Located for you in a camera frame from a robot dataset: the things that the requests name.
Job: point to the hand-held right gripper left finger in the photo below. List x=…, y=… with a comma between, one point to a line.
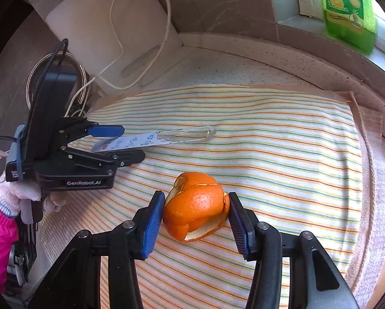
x=153, y=222

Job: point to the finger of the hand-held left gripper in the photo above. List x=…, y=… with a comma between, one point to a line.
x=105, y=131
x=128, y=158

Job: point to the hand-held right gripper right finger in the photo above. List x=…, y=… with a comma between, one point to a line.
x=239, y=222

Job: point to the clear blister pack with card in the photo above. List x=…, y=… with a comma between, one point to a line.
x=128, y=141

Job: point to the orange peel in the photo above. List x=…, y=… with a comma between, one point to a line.
x=195, y=206

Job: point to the person's left hand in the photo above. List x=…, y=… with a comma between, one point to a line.
x=9, y=196

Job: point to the metal pot lid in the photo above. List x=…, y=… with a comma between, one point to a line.
x=34, y=80

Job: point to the striped cloth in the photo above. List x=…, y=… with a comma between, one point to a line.
x=276, y=167

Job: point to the white cutting board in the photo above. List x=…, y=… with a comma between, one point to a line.
x=83, y=22

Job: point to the beige woven cloth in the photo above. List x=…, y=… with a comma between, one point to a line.
x=376, y=183

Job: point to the green dish soap bottle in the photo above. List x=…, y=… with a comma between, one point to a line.
x=343, y=13

